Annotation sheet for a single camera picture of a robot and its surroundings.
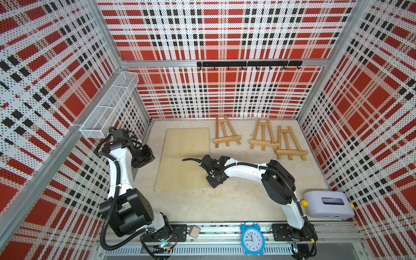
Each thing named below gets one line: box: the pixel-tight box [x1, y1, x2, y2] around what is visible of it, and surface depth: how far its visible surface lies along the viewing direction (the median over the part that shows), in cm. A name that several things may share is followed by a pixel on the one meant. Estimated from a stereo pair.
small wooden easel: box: [276, 125, 309, 161], surface depth 104 cm
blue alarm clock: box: [239, 221, 266, 256], surface depth 72 cm
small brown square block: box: [188, 224, 201, 239], surface depth 75 cm
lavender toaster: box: [301, 190, 356, 220], surface depth 76 cm
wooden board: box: [154, 127, 210, 192], surface depth 100 cm
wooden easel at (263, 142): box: [250, 119, 281, 154], surface depth 113 cm
